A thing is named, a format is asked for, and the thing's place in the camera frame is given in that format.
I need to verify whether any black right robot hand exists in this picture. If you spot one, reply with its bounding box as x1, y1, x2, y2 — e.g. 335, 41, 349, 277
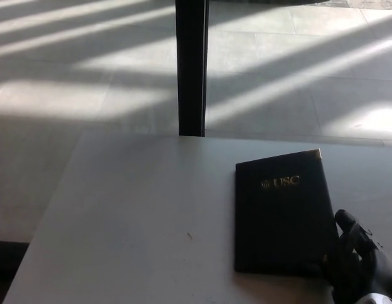
322, 208, 392, 304

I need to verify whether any black USC diary folder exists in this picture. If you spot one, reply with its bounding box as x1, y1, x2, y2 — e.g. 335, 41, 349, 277
234, 148, 341, 279

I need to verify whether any dark round rug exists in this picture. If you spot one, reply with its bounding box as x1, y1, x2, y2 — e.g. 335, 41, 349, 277
207, 0, 329, 5

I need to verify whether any black vertical window frame post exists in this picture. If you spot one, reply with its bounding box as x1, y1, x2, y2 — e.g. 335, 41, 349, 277
175, 0, 210, 137

